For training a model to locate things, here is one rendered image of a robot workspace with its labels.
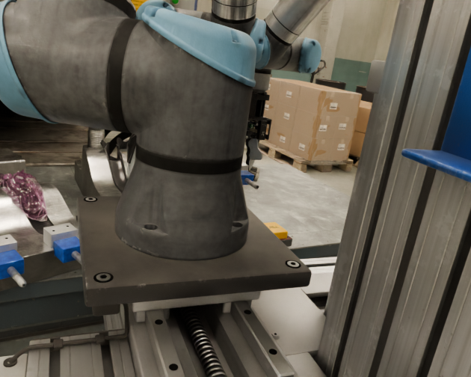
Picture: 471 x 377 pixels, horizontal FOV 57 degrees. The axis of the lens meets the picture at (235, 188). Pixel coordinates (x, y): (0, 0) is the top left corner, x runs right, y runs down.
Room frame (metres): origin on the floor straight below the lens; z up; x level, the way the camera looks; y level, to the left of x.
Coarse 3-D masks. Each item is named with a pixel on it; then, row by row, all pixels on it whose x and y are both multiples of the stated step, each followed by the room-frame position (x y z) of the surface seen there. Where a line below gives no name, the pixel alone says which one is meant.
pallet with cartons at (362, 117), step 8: (360, 104) 5.86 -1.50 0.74; (368, 104) 6.01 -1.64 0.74; (360, 112) 5.46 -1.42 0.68; (368, 112) 5.36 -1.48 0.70; (360, 120) 5.43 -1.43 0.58; (368, 120) 5.34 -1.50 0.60; (360, 128) 5.41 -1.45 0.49; (360, 136) 5.39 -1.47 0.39; (352, 144) 5.47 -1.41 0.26; (360, 144) 5.37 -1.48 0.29; (352, 152) 5.45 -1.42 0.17; (360, 152) 5.34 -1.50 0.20
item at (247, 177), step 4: (244, 164) 1.12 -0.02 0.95; (244, 168) 1.11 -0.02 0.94; (244, 172) 1.09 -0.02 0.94; (248, 172) 1.09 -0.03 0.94; (244, 176) 1.06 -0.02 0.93; (248, 176) 1.07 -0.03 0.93; (252, 176) 1.08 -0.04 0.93; (244, 180) 1.06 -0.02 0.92; (248, 180) 1.05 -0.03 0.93; (252, 180) 1.08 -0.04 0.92; (244, 184) 1.07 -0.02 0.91; (248, 184) 1.07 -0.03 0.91; (252, 184) 1.03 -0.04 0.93; (256, 184) 1.03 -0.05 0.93; (256, 188) 1.02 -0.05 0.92
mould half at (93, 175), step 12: (84, 156) 1.09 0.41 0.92; (96, 156) 1.08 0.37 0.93; (84, 168) 1.09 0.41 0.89; (96, 168) 1.04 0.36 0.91; (108, 168) 1.05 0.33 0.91; (84, 180) 1.09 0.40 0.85; (96, 180) 1.00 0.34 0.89; (108, 180) 1.01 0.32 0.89; (84, 192) 1.08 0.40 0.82; (96, 192) 0.95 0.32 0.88; (108, 192) 0.94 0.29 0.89; (120, 192) 0.95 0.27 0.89
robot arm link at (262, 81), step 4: (256, 76) 1.06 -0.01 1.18; (260, 76) 1.06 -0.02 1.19; (264, 76) 1.06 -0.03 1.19; (268, 76) 1.08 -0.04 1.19; (256, 80) 1.06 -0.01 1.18; (260, 80) 1.06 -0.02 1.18; (264, 80) 1.07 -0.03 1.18; (268, 80) 1.08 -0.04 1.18; (256, 84) 1.06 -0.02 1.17; (260, 84) 1.06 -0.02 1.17; (264, 84) 1.07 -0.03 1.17; (268, 84) 1.09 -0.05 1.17; (256, 88) 1.06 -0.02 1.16; (260, 88) 1.06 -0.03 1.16; (264, 88) 1.07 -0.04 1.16; (256, 92) 1.06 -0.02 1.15; (260, 92) 1.07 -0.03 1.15
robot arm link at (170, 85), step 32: (128, 32) 0.42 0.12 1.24; (160, 32) 0.41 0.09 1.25; (192, 32) 0.40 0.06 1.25; (224, 32) 0.41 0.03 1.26; (128, 64) 0.40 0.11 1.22; (160, 64) 0.40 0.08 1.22; (192, 64) 0.40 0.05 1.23; (224, 64) 0.41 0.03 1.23; (128, 96) 0.40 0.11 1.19; (160, 96) 0.40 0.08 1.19; (192, 96) 0.40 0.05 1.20; (224, 96) 0.41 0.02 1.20; (128, 128) 0.43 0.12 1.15; (160, 128) 0.40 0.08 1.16; (192, 128) 0.40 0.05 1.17; (224, 128) 0.41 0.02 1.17
